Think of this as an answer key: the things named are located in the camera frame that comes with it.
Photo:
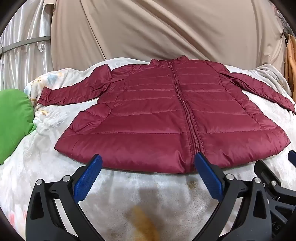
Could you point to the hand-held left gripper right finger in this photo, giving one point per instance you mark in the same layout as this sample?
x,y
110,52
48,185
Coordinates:
x,y
209,177

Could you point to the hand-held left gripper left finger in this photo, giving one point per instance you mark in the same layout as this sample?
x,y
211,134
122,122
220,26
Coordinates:
x,y
86,178

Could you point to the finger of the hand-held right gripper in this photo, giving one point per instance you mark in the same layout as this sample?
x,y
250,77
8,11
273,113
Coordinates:
x,y
266,170
292,158

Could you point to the maroon puffer jacket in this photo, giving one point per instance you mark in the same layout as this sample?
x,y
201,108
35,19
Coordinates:
x,y
161,111

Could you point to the white floral blanket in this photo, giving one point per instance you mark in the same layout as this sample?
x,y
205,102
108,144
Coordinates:
x,y
129,197

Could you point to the green cloth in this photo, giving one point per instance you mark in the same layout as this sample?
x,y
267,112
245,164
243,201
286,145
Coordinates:
x,y
13,125

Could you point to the orange cloth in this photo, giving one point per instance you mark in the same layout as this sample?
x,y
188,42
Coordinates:
x,y
291,58

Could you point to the silver satin curtain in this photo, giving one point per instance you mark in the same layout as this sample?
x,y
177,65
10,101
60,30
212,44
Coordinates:
x,y
25,41

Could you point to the beige backdrop sheet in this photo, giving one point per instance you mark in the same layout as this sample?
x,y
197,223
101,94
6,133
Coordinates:
x,y
166,30

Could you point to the grey metal rail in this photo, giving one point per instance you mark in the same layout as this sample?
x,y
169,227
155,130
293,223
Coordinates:
x,y
23,42

